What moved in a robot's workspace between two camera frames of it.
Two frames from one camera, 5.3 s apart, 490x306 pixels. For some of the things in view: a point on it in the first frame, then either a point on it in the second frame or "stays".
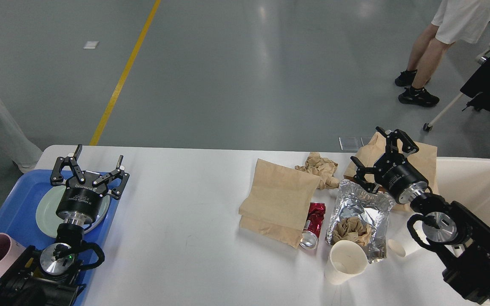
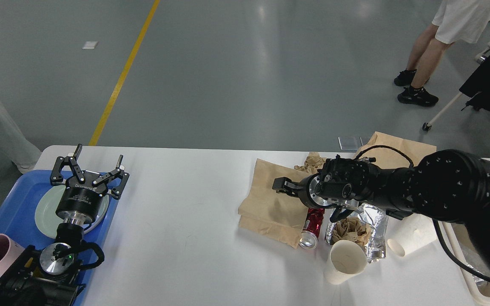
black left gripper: x=78 y=203 stays
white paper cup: x=346 y=260 stays
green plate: x=47 y=221 stays
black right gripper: x=393 y=174 -> x=306 y=191
